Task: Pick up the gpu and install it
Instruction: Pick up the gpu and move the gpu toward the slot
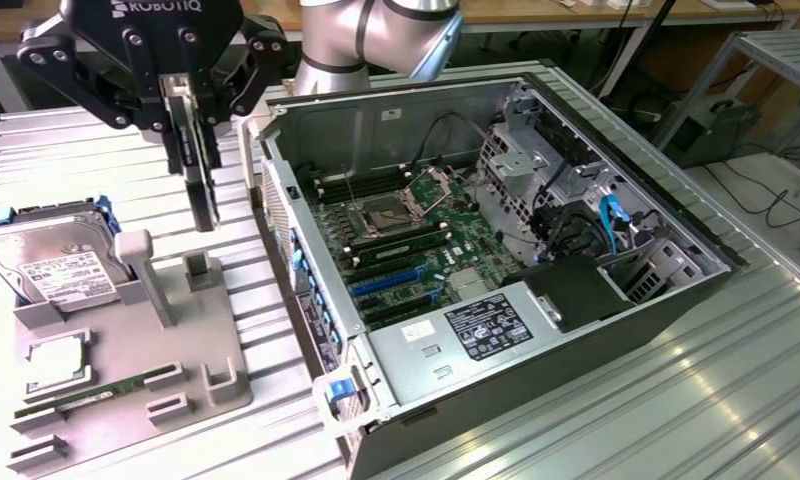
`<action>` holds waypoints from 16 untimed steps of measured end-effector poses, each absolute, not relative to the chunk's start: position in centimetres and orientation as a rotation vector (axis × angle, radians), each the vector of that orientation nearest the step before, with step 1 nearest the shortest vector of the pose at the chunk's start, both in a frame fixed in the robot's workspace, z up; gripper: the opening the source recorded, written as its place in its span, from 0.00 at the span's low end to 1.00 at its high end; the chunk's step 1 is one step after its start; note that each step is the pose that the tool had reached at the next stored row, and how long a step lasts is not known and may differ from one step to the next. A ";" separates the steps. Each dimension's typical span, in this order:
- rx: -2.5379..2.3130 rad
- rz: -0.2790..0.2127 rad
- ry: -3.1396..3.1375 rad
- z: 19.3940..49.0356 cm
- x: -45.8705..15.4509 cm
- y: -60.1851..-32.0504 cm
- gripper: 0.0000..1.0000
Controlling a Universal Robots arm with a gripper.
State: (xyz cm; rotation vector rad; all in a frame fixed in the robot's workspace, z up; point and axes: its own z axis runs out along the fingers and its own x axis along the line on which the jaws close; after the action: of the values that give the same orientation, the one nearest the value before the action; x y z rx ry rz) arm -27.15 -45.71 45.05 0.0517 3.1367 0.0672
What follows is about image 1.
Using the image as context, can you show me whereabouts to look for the black plastic air shroud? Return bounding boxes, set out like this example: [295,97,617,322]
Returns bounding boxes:
[521,255,633,335]

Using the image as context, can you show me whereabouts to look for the grey metal shelf frame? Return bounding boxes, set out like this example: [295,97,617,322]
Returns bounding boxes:
[686,28,800,169]

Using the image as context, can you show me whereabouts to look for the black floor cables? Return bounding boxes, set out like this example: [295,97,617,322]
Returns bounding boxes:
[738,142,800,254]

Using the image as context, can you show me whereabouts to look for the green installed RAM stick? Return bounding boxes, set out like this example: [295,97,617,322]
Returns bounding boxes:
[351,233,449,266]

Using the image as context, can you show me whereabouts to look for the blue expansion slot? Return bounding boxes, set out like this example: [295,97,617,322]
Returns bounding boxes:
[347,267,429,298]

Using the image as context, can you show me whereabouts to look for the black box device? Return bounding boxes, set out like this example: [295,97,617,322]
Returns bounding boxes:
[664,98,762,170]

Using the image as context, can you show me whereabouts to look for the black RAM slot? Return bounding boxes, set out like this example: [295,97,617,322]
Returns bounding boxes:
[317,175,415,202]
[311,168,411,189]

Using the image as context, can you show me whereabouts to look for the open black PC case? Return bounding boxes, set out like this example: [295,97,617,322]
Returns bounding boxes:
[241,57,753,480]

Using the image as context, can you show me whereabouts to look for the black graphics card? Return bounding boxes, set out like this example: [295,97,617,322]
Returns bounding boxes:
[159,73,223,234]

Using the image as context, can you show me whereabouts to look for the blue SATA wire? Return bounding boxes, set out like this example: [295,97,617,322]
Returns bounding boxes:
[597,193,632,257]

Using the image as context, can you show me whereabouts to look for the grey parts rack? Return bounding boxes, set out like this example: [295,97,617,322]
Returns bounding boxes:
[3,228,255,475]

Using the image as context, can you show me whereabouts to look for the wooden desk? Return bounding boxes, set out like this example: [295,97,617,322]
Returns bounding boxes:
[457,0,800,37]

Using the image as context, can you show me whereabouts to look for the black expansion slot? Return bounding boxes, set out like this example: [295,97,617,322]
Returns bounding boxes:
[365,298,449,327]

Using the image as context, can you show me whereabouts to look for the metal socket cover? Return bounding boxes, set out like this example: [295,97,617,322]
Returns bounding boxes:
[401,166,455,212]

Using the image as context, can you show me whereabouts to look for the black wire bundle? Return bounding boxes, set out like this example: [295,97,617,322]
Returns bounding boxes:
[529,202,608,261]

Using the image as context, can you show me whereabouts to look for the grey power supply unit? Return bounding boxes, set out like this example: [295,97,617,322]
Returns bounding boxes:
[363,291,565,407]

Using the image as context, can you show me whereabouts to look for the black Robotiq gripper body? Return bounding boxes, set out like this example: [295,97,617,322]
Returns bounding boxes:
[62,0,246,104]

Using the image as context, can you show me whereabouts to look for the green loose RAM stick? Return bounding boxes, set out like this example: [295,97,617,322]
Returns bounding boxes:
[11,363,179,419]

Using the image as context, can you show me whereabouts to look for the hard disk with blue rails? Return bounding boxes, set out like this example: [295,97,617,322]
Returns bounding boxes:
[0,196,139,315]

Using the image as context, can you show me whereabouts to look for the CPU socket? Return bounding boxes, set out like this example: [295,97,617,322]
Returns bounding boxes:
[353,193,415,237]

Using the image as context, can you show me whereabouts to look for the silver CPU chip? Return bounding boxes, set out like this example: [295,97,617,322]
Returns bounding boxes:
[26,341,93,387]

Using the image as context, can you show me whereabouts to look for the long black curved wire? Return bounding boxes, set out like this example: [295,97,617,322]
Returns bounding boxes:
[417,112,491,166]

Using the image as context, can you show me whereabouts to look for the green motherboard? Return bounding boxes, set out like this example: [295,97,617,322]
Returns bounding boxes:
[303,163,532,332]

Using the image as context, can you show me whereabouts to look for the thin metal locking lever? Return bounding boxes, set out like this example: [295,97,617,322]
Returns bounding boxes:
[342,163,362,210]

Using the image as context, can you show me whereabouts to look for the silver metal disk bay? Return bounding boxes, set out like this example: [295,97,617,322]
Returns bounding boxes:
[473,122,605,204]

